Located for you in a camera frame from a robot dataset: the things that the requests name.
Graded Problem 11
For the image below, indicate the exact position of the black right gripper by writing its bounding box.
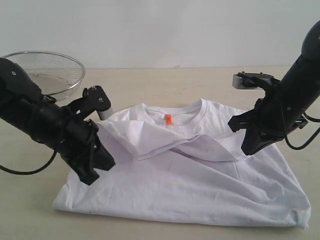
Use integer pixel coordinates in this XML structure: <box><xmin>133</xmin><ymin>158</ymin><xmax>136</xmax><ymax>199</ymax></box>
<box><xmin>227</xmin><ymin>98</ymin><xmax>308</xmax><ymax>156</ymax></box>

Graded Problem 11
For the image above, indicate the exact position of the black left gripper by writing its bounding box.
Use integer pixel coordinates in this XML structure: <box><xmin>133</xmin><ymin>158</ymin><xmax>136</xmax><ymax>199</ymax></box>
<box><xmin>32</xmin><ymin>99</ymin><xmax>116</xmax><ymax>187</ymax></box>

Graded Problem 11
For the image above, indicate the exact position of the white t-shirt red print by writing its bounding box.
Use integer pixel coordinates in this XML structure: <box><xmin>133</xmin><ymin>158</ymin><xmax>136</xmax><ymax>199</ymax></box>
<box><xmin>53</xmin><ymin>99</ymin><xmax>311</xmax><ymax>229</ymax></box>

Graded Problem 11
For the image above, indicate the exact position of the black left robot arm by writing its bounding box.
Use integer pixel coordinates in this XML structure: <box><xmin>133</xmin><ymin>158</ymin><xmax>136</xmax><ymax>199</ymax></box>
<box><xmin>0</xmin><ymin>58</ymin><xmax>115</xmax><ymax>186</ymax></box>

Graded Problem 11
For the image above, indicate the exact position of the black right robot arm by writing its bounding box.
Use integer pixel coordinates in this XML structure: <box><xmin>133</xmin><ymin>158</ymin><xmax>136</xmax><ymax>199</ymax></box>
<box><xmin>228</xmin><ymin>22</ymin><xmax>320</xmax><ymax>155</ymax></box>

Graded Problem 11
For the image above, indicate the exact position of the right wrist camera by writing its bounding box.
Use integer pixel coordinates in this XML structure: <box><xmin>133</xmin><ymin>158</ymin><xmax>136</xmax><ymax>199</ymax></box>
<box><xmin>232</xmin><ymin>71</ymin><xmax>280</xmax><ymax>92</ymax></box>

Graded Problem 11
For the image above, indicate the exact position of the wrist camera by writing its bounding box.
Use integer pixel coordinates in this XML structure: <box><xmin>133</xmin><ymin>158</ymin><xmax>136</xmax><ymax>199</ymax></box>
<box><xmin>232</xmin><ymin>71</ymin><xmax>280</xmax><ymax>92</ymax></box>
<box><xmin>75</xmin><ymin>85</ymin><xmax>113</xmax><ymax>121</ymax></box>

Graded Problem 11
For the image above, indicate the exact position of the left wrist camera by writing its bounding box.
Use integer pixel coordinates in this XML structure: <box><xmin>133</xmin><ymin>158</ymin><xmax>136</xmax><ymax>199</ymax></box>
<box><xmin>75</xmin><ymin>85</ymin><xmax>113</xmax><ymax>121</ymax></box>

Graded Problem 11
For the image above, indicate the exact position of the metal wire mesh basket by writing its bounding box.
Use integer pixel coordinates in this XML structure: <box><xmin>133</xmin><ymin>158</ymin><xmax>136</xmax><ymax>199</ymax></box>
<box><xmin>3</xmin><ymin>50</ymin><xmax>86</xmax><ymax>101</ymax></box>

